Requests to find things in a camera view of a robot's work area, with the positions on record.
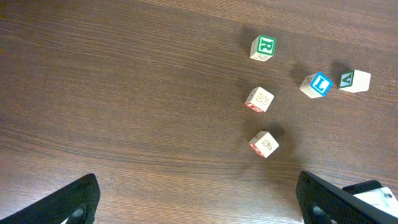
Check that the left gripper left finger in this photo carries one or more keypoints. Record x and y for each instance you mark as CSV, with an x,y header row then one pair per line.
x,y
74,203

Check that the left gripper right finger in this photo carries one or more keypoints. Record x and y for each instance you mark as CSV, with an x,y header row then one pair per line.
x,y
322,202

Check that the red edged wooden block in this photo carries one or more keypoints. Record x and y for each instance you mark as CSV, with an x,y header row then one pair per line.
x,y
264,144

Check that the blue L wooden block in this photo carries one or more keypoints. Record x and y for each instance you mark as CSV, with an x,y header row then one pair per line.
x,y
316,85

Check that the red letter wooden block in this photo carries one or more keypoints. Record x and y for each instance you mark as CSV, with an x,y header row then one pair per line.
x,y
259,100

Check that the plain number wooden block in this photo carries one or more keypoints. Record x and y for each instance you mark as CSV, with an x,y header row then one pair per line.
x,y
355,81

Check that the green R wooden block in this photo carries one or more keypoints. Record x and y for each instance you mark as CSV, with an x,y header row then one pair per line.
x,y
262,48

